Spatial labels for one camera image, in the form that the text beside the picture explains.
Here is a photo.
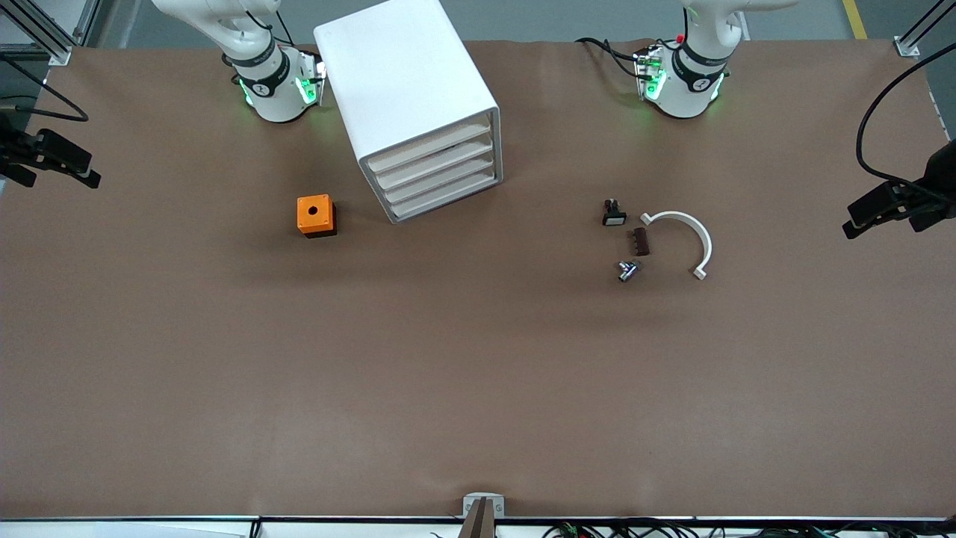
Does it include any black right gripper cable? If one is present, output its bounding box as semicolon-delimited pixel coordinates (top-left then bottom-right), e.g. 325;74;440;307
0;56;90;123

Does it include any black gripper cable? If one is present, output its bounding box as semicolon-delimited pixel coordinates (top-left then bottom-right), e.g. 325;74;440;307
855;41;956;202
0;56;90;123

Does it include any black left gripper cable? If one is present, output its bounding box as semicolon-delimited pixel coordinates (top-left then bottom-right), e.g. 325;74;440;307
855;41;956;202

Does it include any aluminium frame post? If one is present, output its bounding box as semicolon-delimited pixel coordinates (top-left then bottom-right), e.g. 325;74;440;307
895;0;956;59
0;0;102;67

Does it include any white curved plastic bracket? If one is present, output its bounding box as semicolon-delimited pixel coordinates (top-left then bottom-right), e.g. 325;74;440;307
640;211;713;281

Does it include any black base cable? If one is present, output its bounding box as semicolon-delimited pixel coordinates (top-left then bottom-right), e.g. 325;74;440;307
272;0;297;47
575;37;645;79

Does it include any orange button enclosure box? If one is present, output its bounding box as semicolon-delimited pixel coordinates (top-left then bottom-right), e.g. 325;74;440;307
297;194;338;238

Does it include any grey metal table bracket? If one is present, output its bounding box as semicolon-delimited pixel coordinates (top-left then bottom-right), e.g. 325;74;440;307
462;492;506;519

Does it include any dark camera mount beam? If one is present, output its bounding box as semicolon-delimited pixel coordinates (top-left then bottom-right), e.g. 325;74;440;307
458;498;497;538

